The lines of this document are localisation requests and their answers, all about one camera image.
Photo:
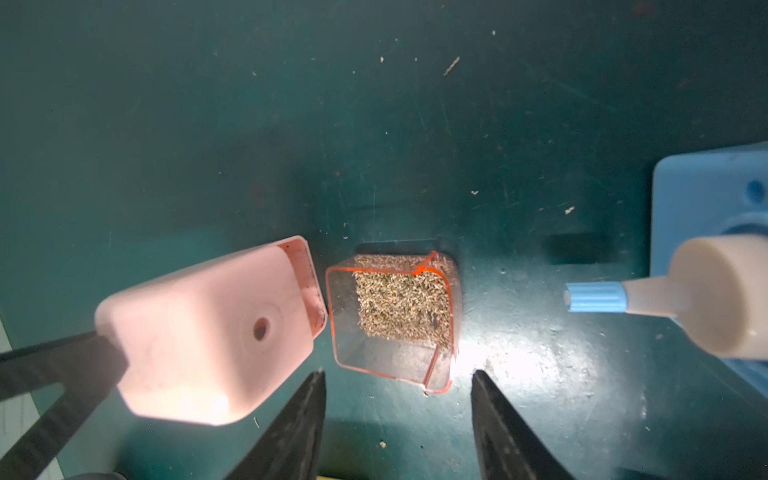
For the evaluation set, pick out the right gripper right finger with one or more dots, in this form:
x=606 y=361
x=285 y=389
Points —
x=507 y=448

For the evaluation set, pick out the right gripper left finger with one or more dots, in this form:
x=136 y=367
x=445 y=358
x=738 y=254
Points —
x=290 y=447

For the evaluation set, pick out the pink sharpener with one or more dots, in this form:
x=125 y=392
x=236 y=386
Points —
x=209 y=343

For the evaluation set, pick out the blue sharpener back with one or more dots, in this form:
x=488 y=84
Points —
x=708 y=258

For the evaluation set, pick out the dark green table mat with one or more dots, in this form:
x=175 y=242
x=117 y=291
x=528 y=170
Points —
x=519 y=137

